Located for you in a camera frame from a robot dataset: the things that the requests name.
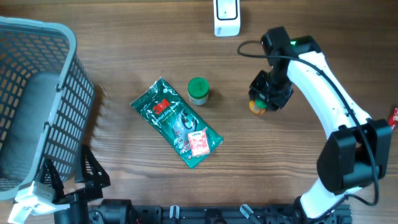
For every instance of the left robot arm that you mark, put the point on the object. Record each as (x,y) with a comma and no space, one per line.
(74,208)

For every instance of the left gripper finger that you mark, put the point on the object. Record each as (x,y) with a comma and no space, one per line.
(48,175)
(88,170)

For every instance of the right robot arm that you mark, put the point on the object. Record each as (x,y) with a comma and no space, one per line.
(356,151)

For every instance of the green cap sauce bottle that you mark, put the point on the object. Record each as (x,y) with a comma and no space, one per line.
(257,106)

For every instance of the pink tissue packet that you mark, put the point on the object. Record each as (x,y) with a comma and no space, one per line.
(198,143)

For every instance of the red coffee stick sachet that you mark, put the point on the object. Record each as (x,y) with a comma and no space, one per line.
(393,119)

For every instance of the green 3M gloves packet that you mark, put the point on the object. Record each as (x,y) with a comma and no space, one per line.
(166,111)

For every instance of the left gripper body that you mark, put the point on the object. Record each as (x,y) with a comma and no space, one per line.
(91,191)

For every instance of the green lid white jar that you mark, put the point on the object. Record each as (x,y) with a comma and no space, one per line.
(198,90)

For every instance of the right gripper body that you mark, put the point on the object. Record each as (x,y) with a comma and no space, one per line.
(272,87)

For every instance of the grey plastic mesh basket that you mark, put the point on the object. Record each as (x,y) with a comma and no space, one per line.
(46,99)

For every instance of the white barcode scanner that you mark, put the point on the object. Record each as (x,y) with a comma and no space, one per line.
(227,18)

